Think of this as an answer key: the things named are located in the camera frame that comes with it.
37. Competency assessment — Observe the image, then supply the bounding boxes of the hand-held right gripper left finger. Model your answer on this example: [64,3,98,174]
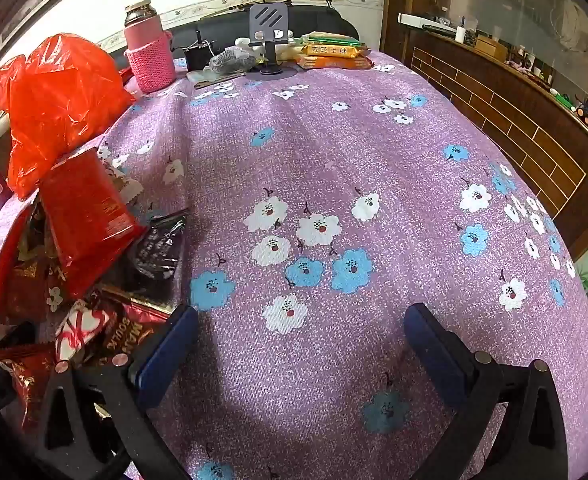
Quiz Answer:
[21,304,199,480]

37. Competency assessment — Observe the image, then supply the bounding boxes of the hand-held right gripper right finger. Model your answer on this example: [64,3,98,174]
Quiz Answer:
[404,303,571,480]

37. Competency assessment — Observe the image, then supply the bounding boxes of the black snack packet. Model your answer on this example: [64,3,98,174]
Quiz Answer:
[128,214,189,282]

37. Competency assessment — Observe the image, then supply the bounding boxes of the pile of mixed snack bags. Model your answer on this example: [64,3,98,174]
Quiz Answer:
[0,149,191,433]

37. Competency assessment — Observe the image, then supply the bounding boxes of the purple floral tablecloth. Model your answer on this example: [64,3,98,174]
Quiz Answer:
[0,50,588,480]

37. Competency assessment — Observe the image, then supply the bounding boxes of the red plastic bag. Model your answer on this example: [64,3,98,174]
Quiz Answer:
[0,33,137,202]

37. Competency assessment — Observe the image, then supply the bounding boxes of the wooden counter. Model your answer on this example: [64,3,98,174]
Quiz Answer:
[381,0,588,263]

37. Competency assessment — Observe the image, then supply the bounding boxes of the pink bottle with knitted sleeve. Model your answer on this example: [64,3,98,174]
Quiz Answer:
[124,0,177,94]

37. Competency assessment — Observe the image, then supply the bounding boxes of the small black device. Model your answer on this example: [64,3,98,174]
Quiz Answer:
[184,35,215,72]

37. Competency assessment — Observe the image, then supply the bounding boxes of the crumpled clear plastic bag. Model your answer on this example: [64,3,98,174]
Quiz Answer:
[208,47,257,74]

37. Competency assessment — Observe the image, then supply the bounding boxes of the orange biscuit packet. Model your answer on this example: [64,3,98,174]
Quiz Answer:
[296,55,375,71]
[301,42,371,59]

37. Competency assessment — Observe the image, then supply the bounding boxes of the small cardboard box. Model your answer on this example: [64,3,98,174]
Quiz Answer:
[474,35,510,59]

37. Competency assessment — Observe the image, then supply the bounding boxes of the green biscuit packet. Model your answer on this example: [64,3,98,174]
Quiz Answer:
[304,32,361,46]

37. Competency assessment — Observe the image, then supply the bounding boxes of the grey phone stand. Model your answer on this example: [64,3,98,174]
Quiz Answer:
[245,2,298,81]

